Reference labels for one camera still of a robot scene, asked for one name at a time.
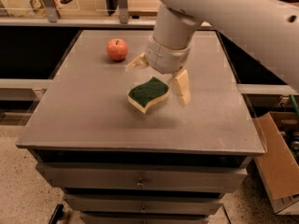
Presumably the green and yellow sponge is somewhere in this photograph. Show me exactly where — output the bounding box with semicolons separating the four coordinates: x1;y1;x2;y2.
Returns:
127;77;169;114

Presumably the cardboard box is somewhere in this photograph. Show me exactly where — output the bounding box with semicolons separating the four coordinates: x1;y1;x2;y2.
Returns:
254;112;299;216

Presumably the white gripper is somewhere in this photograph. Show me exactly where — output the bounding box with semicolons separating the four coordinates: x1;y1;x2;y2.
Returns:
126;36;191;105

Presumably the red apple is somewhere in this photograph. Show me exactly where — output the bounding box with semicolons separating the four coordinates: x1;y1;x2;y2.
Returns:
106;38;128;62

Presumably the grey drawer cabinet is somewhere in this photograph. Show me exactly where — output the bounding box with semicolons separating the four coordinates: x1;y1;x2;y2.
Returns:
18;30;264;224

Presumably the colourful bag behind glass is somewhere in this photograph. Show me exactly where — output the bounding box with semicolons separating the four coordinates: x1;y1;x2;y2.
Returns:
0;0;61;21

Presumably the metal railing frame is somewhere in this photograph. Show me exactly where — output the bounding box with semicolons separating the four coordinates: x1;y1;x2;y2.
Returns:
0;0;160;27

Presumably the green cable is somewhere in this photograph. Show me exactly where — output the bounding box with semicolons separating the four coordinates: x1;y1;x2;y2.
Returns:
288;93;299;120

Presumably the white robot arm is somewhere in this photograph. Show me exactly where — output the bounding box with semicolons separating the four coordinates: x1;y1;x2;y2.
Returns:
129;0;299;104

